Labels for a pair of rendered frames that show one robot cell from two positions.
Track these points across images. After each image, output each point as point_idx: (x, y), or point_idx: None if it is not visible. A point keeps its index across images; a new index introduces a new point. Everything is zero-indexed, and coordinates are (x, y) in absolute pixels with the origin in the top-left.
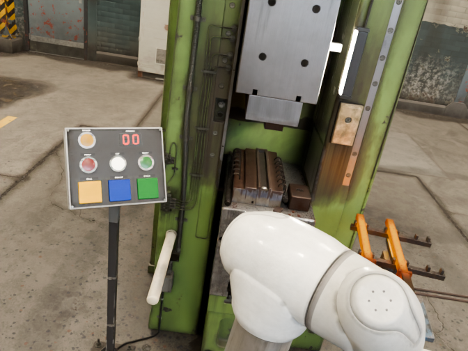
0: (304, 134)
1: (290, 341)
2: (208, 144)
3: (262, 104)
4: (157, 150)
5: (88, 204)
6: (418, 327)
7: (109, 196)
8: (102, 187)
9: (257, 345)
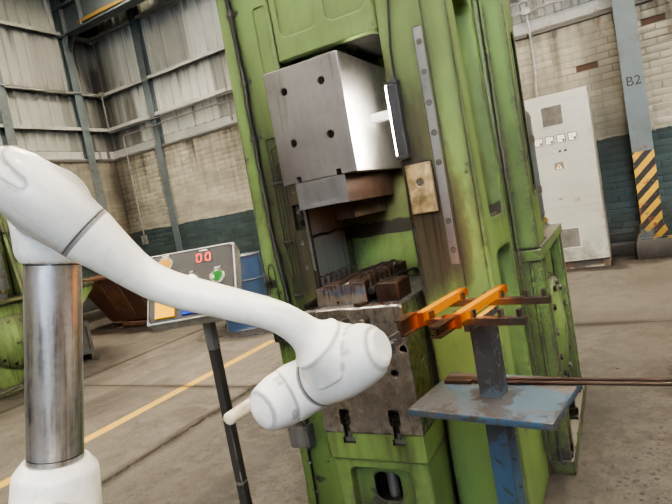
0: None
1: (50, 268)
2: (300, 257)
3: (309, 189)
4: (228, 263)
5: (163, 319)
6: (18, 174)
7: (181, 310)
8: None
9: (23, 272)
